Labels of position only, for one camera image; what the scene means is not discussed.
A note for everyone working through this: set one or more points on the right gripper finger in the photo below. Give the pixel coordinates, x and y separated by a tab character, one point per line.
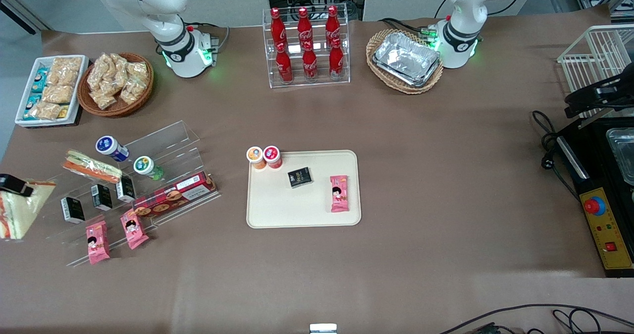
15	184

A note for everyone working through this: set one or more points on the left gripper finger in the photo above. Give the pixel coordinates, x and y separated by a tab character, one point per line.
582	103
621	93

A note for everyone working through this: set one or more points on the white bread sandwich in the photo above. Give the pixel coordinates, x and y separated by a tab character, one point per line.
25	212

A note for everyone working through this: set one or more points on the white rectangular snack tray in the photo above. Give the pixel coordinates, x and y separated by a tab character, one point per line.
22	111

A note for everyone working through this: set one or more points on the wrapped vegetable filling sandwich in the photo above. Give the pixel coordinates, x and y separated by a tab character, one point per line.
91	168

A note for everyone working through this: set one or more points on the aluminium foil tray stack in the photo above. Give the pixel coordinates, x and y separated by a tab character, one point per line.
406	59

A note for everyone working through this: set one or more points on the beige plastic tray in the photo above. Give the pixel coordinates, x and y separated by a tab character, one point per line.
297	205

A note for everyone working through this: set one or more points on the black sealing machine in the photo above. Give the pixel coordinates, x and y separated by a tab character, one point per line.
594	150

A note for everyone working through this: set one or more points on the clear metal-rimmed container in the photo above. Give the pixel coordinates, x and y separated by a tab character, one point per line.
623	155

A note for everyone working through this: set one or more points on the small black box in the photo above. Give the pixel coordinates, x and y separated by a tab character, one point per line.
300	177
73	210
126	189
101	197

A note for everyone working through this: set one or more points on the blue snack pack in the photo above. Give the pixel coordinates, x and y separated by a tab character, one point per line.
29	115
33	102
40	80

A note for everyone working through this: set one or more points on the clear cracker pack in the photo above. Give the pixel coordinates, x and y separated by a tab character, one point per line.
66	71
45	111
58	94

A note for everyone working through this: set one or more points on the pink snack pack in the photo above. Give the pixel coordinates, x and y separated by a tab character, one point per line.
97	242
134	230
340	194

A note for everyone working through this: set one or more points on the blue lid small bottle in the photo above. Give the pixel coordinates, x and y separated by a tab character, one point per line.
110	146

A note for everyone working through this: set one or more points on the clear bag of snacks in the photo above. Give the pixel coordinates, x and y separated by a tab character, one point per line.
102	99
132	91
99	71
119	65
137	72

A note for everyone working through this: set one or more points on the brown wicker basket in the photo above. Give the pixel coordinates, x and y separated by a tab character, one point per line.
124	110

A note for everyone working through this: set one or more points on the green lid small bottle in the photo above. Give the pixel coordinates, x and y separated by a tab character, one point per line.
146	167

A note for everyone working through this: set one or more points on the red cookie box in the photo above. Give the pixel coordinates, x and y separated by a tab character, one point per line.
173	195

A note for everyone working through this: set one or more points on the clear acrylic stepped display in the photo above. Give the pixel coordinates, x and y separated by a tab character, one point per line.
168	136

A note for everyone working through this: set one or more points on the light wicker basket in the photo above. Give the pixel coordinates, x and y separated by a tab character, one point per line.
396	87

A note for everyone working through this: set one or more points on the orange lid small cup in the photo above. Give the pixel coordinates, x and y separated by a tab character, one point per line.
255	156

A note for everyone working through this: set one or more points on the red cola bottle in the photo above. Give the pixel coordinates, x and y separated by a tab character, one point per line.
284	66
336	61
304	27
332	26
310	64
277	29

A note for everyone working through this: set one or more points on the red lid small cup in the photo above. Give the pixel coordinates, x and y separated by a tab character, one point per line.
272	155

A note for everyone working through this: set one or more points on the clear acrylic bottle rack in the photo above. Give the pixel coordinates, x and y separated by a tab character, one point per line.
271	71

